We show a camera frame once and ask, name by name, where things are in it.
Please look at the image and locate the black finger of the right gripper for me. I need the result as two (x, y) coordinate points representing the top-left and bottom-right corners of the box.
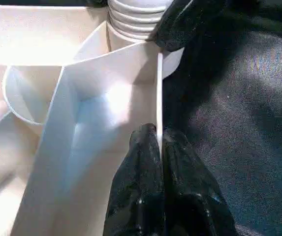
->
(152, 0), (228, 53)

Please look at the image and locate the white plastic table top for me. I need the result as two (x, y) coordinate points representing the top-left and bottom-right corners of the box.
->
(0, 5), (186, 236)

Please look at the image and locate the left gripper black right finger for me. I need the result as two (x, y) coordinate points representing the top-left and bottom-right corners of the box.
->
(161, 128), (239, 236)

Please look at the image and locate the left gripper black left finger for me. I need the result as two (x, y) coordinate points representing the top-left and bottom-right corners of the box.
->
(103, 123), (165, 236)

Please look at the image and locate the black plastic mat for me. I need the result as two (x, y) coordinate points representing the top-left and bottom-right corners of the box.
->
(0, 0), (282, 236)

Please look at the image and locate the white plastic table leg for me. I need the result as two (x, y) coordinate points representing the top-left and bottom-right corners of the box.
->
(106, 0), (174, 41)

